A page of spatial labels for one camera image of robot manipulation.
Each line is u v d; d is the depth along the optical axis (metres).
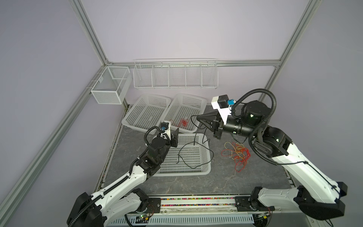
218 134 0.45
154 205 0.74
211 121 0.47
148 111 1.16
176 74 0.98
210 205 0.75
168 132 0.65
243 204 0.74
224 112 0.42
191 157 0.91
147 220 0.72
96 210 0.40
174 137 0.68
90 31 0.77
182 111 1.16
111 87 0.99
